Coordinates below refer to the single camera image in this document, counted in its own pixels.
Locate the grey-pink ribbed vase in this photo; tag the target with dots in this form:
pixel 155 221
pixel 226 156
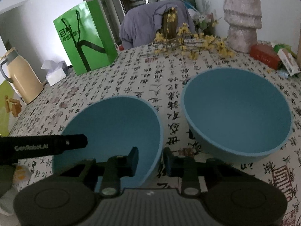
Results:
pixel 242 16

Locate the purple jacket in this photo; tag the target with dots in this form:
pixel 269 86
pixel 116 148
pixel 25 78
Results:
pixel 141 23

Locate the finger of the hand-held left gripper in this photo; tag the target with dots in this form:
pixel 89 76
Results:
pixel 75 141

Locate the green paper bag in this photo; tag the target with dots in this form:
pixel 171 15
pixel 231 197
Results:
pixel 94 28

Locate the yellow flower branches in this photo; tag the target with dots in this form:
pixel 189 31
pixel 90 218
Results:
pixel 207 43

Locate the blue plastic bag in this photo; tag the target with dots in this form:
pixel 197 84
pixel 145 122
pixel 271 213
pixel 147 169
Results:
pixel 190 4

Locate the yellow-green snack box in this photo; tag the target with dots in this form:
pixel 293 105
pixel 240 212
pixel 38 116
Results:
pixel 6 91

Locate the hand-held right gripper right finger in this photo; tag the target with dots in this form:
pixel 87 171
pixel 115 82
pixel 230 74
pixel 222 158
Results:
pixel 168 160

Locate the beige thermos jug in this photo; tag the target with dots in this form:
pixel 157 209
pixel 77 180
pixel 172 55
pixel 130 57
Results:
pixel 23 80

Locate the wooden chair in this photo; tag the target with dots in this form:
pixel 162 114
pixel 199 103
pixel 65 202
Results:
pixel 168 31

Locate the small red box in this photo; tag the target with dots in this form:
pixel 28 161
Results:
pixel 264 56

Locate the blue plastic bowl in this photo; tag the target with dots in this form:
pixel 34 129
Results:
pixel 112 127
pixel 235 108

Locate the green and white packet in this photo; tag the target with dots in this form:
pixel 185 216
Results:
pixel 288 62

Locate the white tissue box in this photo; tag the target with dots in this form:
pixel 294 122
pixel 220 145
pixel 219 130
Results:
pixel 55 76

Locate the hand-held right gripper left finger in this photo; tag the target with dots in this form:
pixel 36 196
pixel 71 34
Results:
pixel 134 156

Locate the pale dried stems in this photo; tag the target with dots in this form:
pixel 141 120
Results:
pixel 207 2

